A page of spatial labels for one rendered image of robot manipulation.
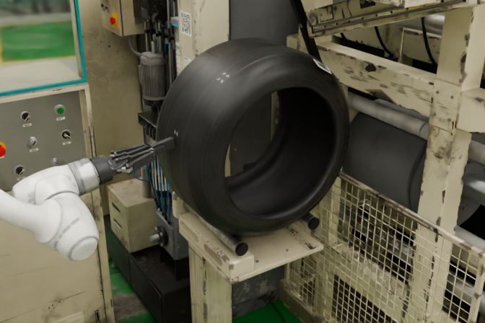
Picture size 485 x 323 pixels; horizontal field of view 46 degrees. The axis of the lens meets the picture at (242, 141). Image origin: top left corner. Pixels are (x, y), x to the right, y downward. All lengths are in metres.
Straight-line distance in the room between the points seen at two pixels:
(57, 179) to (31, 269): 0.93
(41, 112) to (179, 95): 0.68
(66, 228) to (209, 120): 0.47
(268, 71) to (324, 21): 0.43
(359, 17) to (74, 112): 1.08
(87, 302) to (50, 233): 1.20
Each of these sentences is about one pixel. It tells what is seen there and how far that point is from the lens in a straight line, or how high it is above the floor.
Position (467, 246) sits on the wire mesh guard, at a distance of 1.75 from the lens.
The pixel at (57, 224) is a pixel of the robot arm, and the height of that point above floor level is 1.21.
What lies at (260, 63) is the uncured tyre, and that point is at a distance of 1.61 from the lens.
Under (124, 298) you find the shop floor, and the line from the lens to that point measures 3.11.
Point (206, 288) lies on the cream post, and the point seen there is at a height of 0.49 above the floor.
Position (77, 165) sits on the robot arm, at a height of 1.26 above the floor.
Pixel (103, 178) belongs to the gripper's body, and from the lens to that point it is 1.56.
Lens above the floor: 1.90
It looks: 23 degrees down
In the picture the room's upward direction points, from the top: straight up
